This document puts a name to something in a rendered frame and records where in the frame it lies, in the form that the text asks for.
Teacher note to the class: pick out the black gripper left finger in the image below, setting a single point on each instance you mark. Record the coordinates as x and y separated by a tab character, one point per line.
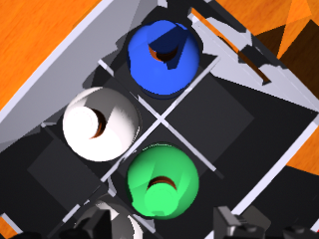
99	226

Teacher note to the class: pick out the green bottle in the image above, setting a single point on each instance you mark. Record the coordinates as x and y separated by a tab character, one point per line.
161	181

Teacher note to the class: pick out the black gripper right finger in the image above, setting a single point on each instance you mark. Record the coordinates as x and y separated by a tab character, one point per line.
226	223

